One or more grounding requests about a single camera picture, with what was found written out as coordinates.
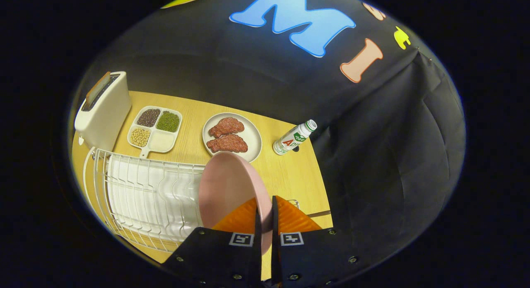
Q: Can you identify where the brown meat piece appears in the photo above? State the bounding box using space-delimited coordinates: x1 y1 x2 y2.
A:
208 117 245 138
206 134 249 153

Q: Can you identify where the pink plate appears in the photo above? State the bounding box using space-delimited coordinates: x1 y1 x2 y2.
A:
198 151 274 255

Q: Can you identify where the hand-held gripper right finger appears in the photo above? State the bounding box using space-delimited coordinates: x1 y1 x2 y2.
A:
271 195 373 286

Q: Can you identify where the beige round plate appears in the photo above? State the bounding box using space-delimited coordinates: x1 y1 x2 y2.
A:
202 113 263 163

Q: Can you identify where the white drink bottle green label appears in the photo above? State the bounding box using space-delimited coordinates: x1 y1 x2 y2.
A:
272 119 318 156

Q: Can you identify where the white wire dish rack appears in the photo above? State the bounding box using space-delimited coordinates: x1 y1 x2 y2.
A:
83 146 207 253

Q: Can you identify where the toast slice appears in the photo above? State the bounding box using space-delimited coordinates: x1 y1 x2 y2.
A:
86 72 111 108

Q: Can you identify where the white toaster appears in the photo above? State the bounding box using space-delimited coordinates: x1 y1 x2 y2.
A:
75 71 132 152

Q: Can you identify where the white divided bean tray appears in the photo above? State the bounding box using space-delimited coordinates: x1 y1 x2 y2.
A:
127 106 183 159

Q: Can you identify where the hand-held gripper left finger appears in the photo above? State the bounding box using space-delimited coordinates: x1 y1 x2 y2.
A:
161 197 263 286

